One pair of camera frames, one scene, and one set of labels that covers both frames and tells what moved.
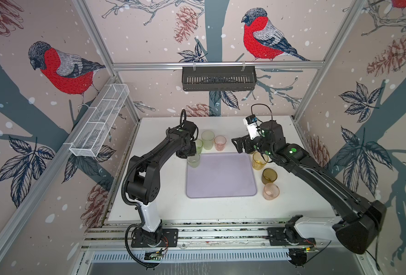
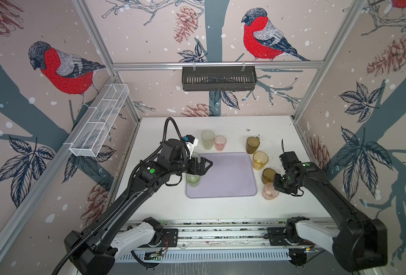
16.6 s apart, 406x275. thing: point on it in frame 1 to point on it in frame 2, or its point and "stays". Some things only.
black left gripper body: [189, 150] to [188, 165]
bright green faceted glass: [199, 146] to [193, 180]
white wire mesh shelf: [90, 138] stays
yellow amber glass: [259, 161] stays
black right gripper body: [257, 145] to [281, 182]
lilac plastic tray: [222, 175] stays
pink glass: [219, 141] stays
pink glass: [270, 191] stays
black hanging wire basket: [219, 78] stays
